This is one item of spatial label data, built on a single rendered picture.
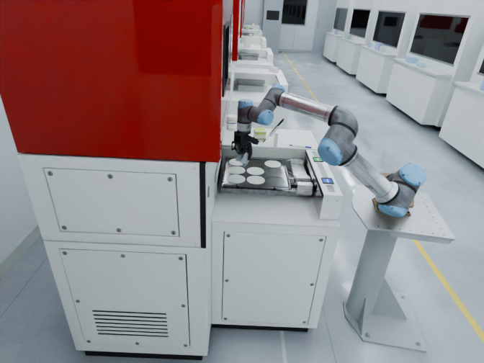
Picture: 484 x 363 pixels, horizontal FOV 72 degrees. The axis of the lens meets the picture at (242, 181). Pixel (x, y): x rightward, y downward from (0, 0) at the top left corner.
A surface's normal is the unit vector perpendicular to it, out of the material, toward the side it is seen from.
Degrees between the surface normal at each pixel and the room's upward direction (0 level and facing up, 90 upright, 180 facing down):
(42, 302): 0
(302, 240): 90
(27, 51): 90
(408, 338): 0
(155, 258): 90
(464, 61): 90
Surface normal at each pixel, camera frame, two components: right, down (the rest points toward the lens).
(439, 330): 0.05, -0.88
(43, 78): -0.02, 0.47
